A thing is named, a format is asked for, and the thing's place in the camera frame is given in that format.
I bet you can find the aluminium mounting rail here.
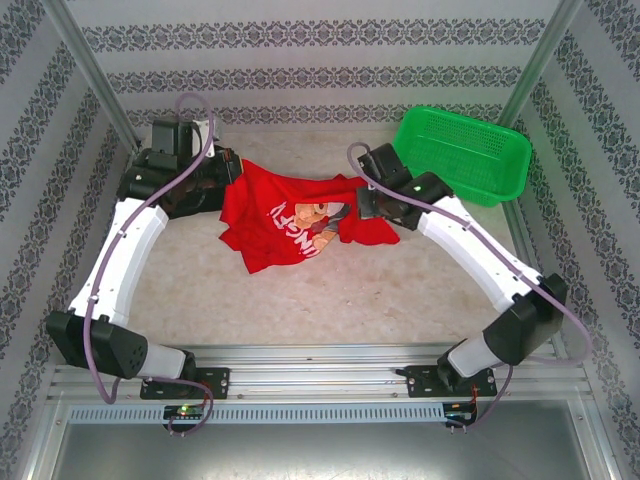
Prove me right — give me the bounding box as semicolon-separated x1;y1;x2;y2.
49;344;589;401

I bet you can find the aluminium frame post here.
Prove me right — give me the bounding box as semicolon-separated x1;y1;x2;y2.
42;0;142;147
498;0;585;124

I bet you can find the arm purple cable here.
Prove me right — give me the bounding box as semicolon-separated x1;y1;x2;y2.
83;92;220;405
347;141;594;431

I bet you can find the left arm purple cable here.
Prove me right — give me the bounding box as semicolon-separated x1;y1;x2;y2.
83;92;220;405

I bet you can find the slotted grey cable duct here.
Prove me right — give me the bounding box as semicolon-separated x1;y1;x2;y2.
67;403;446;425

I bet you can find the green plastic basket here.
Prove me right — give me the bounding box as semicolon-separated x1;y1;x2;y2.
392;105;532;208

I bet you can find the red printed t-shirt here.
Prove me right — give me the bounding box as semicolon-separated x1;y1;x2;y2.
218;158;402;275

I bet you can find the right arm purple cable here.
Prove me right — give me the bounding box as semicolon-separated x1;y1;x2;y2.
347;141;594;431

